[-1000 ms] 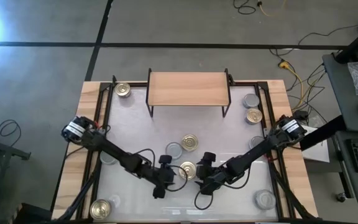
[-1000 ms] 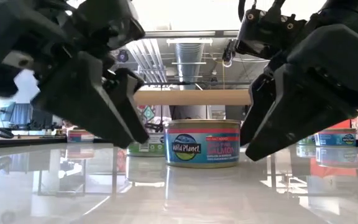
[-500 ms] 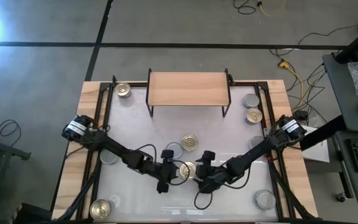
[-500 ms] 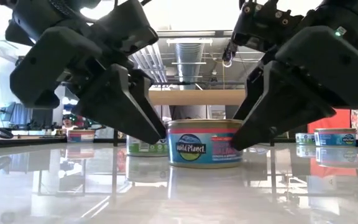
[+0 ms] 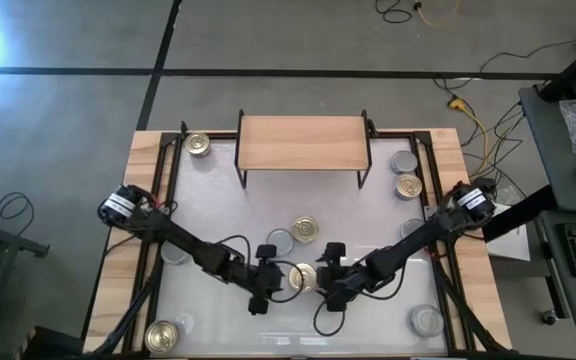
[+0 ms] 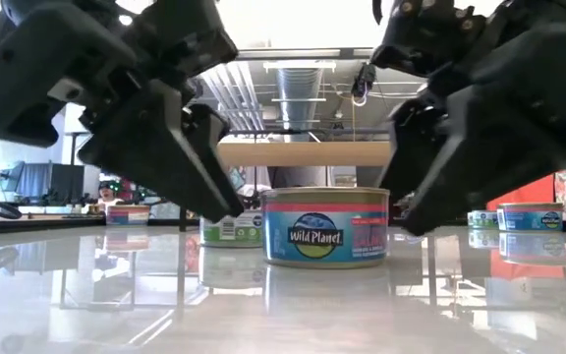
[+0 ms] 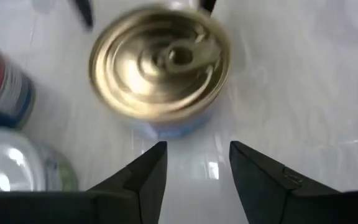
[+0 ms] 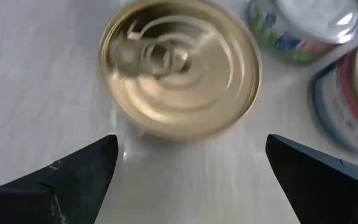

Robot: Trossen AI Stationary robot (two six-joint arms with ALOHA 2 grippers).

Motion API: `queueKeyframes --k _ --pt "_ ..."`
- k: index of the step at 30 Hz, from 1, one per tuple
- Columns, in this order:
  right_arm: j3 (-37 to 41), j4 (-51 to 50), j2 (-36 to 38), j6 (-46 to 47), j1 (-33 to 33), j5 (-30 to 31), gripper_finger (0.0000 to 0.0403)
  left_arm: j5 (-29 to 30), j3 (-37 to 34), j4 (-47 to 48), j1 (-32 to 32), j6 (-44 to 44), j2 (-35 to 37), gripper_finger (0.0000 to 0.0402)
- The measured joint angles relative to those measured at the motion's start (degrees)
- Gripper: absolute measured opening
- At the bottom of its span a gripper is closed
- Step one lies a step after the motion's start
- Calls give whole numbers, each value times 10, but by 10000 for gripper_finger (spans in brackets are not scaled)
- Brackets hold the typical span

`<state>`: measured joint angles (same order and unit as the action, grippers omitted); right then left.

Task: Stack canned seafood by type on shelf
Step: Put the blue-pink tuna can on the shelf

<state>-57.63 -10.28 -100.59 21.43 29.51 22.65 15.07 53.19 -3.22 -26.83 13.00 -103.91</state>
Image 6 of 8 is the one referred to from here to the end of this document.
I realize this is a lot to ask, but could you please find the black metal table frame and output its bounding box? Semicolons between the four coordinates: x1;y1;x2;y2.
0;214;566;236

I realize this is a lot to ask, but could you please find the wooden shelf black frame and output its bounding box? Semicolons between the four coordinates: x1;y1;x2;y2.
178;127;395;233

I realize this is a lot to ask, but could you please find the silver ventilation duct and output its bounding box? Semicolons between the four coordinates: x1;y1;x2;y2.
275;67;324;144

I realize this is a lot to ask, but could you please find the white ceiling pipe bundle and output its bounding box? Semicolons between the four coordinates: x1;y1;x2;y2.
198;62;267;133

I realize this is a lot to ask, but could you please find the grey overhead beam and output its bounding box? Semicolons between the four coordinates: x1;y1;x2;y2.
236;47;376;62

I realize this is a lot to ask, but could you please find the colourful patchwork quilt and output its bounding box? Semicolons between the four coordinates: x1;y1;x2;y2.
227;165;248;194

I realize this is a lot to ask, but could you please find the dark background monitor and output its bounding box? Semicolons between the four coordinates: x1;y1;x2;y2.
0;160;86;203

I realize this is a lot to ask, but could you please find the hanging black camera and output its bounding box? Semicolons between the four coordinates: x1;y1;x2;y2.
350;62;378;108

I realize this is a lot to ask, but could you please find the green white tuna can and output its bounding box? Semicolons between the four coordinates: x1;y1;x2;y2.
198;209;264;249
467;209;499;230

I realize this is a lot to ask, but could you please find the blue Wild Planet salmon can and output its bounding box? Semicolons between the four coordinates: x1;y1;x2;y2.
261;186;391;269
105;204;151;226
496;202;565;233

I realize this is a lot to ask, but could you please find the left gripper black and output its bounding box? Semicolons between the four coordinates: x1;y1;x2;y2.
0;0;240;222

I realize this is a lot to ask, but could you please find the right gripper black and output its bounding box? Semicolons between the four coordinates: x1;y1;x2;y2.
370;0;566;237

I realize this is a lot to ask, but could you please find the person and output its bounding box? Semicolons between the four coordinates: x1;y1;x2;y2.
96;180;125;207

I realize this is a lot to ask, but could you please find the orange cloth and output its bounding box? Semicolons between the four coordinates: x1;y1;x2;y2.
485;173;557;212

